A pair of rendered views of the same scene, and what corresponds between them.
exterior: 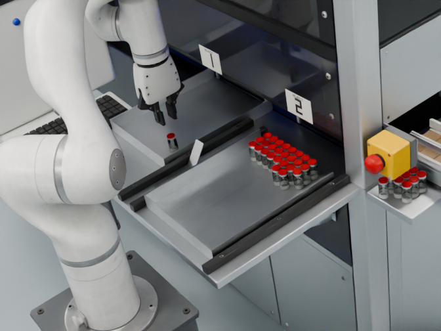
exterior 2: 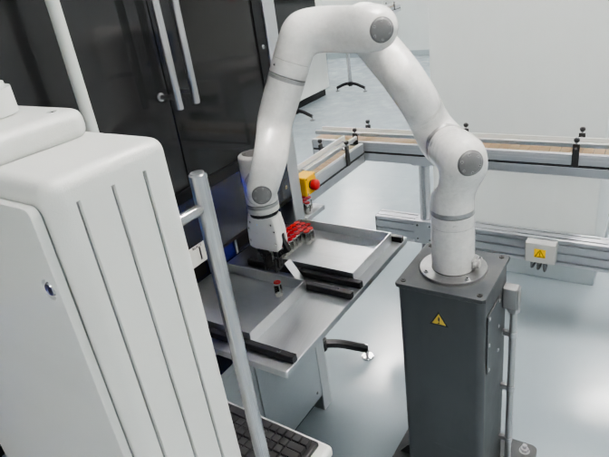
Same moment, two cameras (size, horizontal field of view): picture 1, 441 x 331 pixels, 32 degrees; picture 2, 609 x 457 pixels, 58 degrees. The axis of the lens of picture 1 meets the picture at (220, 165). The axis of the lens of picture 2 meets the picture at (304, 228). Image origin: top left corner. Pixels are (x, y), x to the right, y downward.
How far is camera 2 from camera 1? 2.44 m
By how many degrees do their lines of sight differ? 92
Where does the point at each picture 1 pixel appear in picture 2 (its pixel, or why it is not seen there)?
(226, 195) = (327, 257)
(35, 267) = not seen: outside the picture
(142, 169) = (308, 303)
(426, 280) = not seen: hidden behind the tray
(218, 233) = (366, 247)
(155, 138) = (263, 311)
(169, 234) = (377, 264)
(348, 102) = (292, 166)
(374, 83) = not seen: hidden behind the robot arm
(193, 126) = (243, 297)
